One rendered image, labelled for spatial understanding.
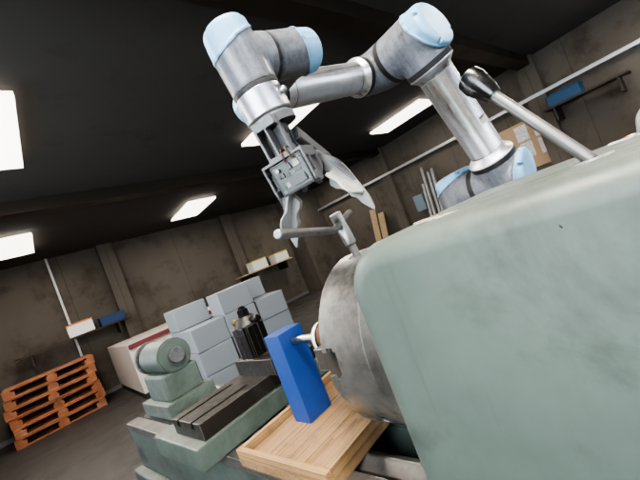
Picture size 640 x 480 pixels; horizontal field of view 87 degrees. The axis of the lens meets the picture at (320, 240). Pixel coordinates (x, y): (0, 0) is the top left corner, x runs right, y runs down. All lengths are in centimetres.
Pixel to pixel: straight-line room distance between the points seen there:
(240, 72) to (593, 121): 736
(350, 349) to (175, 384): 111
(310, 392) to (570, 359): 67
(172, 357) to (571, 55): 749
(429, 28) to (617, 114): 688
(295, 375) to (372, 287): 54
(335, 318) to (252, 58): 41
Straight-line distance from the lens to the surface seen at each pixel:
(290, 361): 87
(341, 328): 54
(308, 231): 44
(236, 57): 56
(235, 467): 103
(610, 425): 36
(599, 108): 769
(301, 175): 49
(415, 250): 34
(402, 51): 91
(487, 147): 96
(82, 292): 895
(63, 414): 782
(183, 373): 157
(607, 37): 778
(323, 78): 82
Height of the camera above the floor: 127
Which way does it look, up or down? 1 degrees up
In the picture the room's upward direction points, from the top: 21 degrees counter-clockwise
